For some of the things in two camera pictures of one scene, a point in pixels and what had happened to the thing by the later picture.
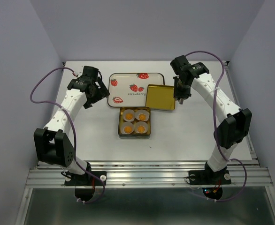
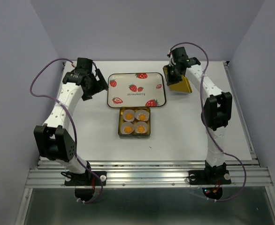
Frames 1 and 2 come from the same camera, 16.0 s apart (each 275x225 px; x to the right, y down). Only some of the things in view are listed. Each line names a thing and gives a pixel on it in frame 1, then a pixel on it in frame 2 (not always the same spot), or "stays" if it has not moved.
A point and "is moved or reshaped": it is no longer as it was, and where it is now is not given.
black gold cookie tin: x=134 y=123 stays
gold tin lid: x=160 y=97 is moved or reshaped
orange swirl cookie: x=142 y=116 stays
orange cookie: x=128 y=129 stays
